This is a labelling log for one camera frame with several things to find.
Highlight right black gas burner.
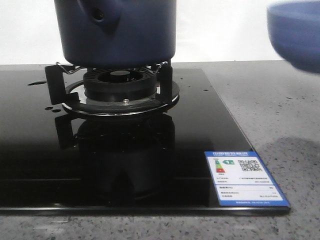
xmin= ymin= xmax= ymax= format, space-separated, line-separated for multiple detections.
xmin=44 ymin=61 xmax=180 ymax=117

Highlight blue ceramic bowl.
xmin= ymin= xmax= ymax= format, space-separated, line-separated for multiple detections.
xmin=266 ymin=0 xmax=320 ymax=74

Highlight dark blue cooking pot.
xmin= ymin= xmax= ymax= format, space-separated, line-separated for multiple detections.
xmin=54 ymin=0 xmax=177 ymax=68

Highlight blue energy label sticker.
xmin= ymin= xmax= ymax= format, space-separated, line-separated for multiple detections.
xmin=204 ymin=151 xmax=290 ymax=207

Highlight black glass gas stove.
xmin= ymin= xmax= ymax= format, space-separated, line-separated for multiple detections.
xmin=0 ymin=69 xmax=290 ymax=216

